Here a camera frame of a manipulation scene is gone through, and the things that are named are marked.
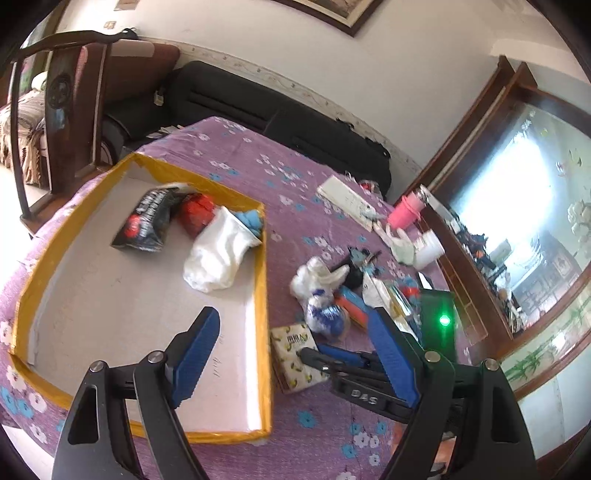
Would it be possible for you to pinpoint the yellow printed tissue pack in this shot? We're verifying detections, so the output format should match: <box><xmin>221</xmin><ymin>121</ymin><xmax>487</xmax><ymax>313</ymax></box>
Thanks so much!
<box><xmin>269</xmin><ymin>322</ymin><xmax>331</xmax><ymax>394</ymax></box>

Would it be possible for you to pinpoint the dark wooden chair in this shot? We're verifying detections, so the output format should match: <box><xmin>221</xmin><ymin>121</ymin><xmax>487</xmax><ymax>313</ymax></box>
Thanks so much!
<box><xmin>8</xmin><ymin>30</ymin><xmax>122</xmax><ymax>232</ymax></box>

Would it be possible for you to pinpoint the purple floral tablecloth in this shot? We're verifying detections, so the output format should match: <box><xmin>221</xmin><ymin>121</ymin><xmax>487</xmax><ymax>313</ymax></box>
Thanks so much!
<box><xmin>0</xmin><ymin>115</ymin><xmax>468</xmax><ymax>480</ymax></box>

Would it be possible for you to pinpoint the black small object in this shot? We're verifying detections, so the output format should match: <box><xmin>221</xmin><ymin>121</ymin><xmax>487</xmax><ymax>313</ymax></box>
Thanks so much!
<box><xmin>329</xmin><ymin>246</ymin><xmax>382</xmax><ymax>288</ymax></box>

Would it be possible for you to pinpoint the orange blue packet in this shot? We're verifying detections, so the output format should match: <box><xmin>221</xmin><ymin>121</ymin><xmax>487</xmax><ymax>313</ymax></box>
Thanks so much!
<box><xmin>334</xmin><ymin>287</ymin><xmax>371</xmax><ymax>331</ymax></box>

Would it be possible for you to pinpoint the black sofa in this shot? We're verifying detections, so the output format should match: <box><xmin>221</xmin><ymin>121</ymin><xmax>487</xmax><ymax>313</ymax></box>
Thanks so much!
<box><xmin>99</xmin><ymin>60</ymin><xmax>393</xmax><ymax>200</ymax></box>

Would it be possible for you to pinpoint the white plastic bag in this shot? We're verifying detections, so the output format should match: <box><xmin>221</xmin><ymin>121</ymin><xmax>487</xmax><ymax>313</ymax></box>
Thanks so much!
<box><xmin>289</xmin><ymin>256</ymin><xmax>350</xmax><ymax>306</ymax></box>
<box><xmin>183</xmin><ymin>206</ymin><xmax>263</xmax><ymax>293</ymax></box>

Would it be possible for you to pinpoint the black snack packet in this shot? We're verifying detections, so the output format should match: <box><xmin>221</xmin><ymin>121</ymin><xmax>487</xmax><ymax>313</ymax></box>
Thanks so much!
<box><xmin>111</xmin><ymin>186</ymin><xmax>186</xmax><ymax>253</ymax></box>

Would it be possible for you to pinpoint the white power strip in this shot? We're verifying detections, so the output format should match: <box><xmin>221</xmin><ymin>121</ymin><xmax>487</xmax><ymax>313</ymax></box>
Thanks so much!
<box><xmin>316</xmin><ymin>175</ymin><xmax>385</xmax><ymax>232</ymax></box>

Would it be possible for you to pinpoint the pink cup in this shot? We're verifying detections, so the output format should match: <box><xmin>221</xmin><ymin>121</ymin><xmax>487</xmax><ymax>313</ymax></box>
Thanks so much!
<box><xmin>385</xmin><ymin>185</ymin><xmax>433</xmax><ymax>230</ymax></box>

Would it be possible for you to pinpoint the brown patterned bed cover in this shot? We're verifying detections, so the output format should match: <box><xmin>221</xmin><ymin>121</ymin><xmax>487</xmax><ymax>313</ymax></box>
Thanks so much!
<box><xmin>0</xmin><ymin>90</ymin><xmax>49</xmax><ymax>186</ymax></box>

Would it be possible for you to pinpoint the blue cloth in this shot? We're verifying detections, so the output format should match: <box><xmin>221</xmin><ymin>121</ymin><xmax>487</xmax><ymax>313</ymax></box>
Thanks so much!
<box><xmin>235</xmin><ymin>209</ymin><xmax>265</xmax><ymax>239</ymax></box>

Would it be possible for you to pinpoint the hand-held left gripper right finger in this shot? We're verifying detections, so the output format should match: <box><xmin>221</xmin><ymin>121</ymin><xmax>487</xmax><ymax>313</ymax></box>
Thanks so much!
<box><xmin>366</xmin><ymin>305</ymin><xmax>539</xmax><ymax>480</ymax></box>

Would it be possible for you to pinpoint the white glove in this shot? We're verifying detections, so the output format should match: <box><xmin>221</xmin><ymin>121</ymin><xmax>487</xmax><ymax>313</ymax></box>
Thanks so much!
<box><xmin>373</xmin><ymin>220</ymin><xmax>422</xmax><ymax>267</ymax></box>

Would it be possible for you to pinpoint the framed wall painting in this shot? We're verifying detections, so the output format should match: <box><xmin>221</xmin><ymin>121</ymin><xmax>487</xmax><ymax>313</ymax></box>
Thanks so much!
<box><xmin>271</xmin><ymin>0</ymin><xmax>385</xmax><ymax>38</ymax></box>

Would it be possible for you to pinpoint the clear plastic packet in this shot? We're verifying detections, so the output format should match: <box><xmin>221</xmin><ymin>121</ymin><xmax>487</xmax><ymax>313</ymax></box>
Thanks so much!
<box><xmin>362</xmin><ymin>271</ymin><xmax>424</xmax><ymax>334</ymax></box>

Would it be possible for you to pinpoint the blue white printed bag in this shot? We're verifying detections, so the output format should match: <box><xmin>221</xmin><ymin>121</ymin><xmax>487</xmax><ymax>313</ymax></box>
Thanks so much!
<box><xmin>304</xmin><ymin>291</ymin><xmax>352</xmax><ymax>341</ymax></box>

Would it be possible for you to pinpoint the red snack packet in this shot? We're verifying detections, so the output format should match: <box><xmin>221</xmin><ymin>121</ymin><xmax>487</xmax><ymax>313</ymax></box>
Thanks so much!
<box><xmin>178</xmin><ymin>193</ymin><xmax>219</xmax><ymax>239</ymax></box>

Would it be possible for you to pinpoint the maroon sofa cushion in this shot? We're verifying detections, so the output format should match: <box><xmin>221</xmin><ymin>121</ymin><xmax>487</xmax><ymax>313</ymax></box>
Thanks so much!
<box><xmin>105</xmin><ymin>39</ymin><xmax>182</xmax><ymax>100</ymax></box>

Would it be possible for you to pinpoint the windowsill clutter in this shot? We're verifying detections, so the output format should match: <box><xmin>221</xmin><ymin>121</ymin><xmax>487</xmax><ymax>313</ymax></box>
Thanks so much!
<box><xmin>447</xmin><ymin>216</ymin><xmax>533</xmax><ymax>334</ymax></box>

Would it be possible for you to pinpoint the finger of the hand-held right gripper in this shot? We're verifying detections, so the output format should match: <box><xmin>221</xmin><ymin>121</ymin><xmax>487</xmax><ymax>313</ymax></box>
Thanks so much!
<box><xmin>317</xmin><ymin>344</ymin><xmax>387</xmax><ymax>371</ymax></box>
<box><xmin>298</xmin><ymin>347</ymin><xmax>417</xmax><ymax>424</ymax></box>

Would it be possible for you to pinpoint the cardboard box with yellow tape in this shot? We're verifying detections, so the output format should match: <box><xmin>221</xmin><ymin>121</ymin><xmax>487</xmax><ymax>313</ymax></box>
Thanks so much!
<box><xmin>8</xmin><ymin>152</ymin><xmax>274</xmax><ymax>445</ymax></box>

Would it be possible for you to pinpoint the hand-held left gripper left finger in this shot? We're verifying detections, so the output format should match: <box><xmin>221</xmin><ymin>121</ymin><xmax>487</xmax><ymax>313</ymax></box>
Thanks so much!
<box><xmin>51</xmin><ymin>306</ymin><xmax>221</xmax><ymax>480</ymax></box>

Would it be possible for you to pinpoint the white cup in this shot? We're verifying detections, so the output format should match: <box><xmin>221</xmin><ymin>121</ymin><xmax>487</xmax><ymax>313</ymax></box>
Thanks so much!
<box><xmin>412</xmin><ymin>229</ymin><xmax>447</xmax><ymax>270</ymax></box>

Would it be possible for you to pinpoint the wooden window frame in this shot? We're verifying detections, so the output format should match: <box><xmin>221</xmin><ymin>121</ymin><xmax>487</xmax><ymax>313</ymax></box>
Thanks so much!
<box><xmin>392</xmin><ymin>55</ymin><xmax>591</xmax><ymax>398</ymax></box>

